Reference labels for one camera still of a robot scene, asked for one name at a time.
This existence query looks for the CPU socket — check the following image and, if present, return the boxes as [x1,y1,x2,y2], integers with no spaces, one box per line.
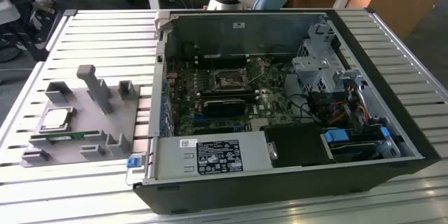
[213,69,246,90]

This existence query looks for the black fan shroud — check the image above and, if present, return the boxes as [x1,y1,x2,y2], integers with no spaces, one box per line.
[262,123,334,169]

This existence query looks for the grey plastic parts rack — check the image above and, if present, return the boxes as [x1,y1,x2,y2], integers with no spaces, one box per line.
[19,64,141,168]

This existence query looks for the metal socket cover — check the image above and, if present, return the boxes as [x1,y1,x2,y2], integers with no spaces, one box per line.
[243,57,273,78]

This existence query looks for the black open PC case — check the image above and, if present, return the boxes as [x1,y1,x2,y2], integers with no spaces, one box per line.
[131,8,442,216]

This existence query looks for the green RAM stick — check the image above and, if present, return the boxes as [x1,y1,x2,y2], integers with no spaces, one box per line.
[29,129,98,141]

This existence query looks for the silver square CPU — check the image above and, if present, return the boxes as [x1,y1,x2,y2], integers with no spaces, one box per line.
[38,108,74,130]

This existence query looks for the green motherboard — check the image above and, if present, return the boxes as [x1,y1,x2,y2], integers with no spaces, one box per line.
[161,57,305,135]

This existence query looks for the coloured wire bundle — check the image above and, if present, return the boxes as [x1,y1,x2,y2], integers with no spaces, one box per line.
[330,84,370,126]

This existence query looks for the black wire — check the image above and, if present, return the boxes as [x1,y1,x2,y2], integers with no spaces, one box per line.
[286,93,325,124]

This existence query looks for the black graphics card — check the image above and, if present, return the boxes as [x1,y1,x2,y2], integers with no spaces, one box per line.
[201,99,246,118]

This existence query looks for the silver metal drive cage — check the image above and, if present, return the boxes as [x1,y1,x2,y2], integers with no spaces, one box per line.
[291,22,367,96]

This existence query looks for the grey power supply with label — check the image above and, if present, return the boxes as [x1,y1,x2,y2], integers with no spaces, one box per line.
[153,131,273,180]

